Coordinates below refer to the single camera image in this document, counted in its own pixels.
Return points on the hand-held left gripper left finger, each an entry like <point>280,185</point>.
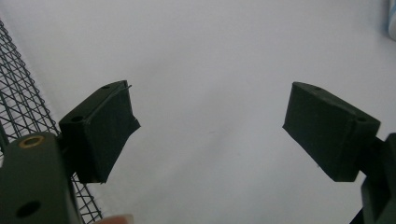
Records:
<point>96,130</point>

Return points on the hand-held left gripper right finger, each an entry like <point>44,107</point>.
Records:
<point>327,130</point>

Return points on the blue and white object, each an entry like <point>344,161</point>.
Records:
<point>392,18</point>

